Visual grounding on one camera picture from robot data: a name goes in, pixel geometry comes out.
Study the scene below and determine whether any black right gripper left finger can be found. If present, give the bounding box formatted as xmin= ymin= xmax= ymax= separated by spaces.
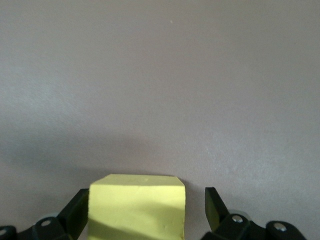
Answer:
xmin=0 ymin=188 xmax=90 ymax=240

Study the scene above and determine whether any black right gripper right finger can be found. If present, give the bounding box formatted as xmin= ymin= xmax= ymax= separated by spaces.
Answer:
xmin=199 ymin=187 xmax=306 ymax=240

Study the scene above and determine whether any yellow foam cube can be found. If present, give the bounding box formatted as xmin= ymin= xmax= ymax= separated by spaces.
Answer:
xmin=87 ymin=173 xmax=187 ymax=240

